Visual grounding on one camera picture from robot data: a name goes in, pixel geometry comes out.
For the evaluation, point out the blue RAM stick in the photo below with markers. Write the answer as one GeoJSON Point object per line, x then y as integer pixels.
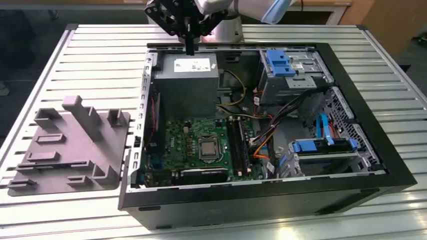
{"type": "Point", "coordinates": [50, 166]}

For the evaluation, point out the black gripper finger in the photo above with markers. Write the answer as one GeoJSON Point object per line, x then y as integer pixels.
{"type": "Point", "coordinates": [209, 26]}
{"type": "Point", "coordinates": [161, 17]}

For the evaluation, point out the grey power supply unit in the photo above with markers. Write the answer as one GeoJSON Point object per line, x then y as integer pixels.
{"type": "Point", "coordinates": [188, 95]}

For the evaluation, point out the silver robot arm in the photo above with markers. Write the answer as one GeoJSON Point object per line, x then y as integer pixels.
{"type": "Point", "coordinates": [224, 27]}

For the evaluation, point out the green motherboard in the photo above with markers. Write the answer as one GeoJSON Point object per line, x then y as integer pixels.
{"type": "Point", "coordinates": [181, 150]}

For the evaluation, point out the metal disk bay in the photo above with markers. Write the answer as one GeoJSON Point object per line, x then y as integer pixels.
{"type": "Point", "coordinates": [328, 156]}

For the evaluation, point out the brown wooden cabinet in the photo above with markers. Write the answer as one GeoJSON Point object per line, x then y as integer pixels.
{"type": "Point", "coordinates": [388, 22]}

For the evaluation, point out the grey parts rack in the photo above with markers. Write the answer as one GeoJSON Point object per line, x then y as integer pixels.
{"type": "Point", "coordinates": [77, 150]}

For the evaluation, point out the hard disk in blue carrier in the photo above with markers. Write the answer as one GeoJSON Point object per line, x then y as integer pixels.
{"type": "Point", "coordinates": [305, 146]}

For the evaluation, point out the blue drive bay latch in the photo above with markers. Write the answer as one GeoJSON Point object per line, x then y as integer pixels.
{"type": "Point", "coordinates": [278, 65]}

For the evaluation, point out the black PC case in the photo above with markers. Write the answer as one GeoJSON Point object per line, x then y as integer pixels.
{"type": "Point", "coordinates": [234, 202]}

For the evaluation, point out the metal drive cage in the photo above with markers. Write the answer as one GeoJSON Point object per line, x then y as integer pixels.
{"type": "Point", "coordinates": [301, 83]}

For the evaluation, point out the silver CPU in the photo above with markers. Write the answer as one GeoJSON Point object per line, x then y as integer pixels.
{"type": "Point", "coordinates": [209, 149]}

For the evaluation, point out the black graphics card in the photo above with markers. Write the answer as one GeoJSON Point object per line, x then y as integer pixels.
{"type": "Point", "coordinates": [204, 175]}

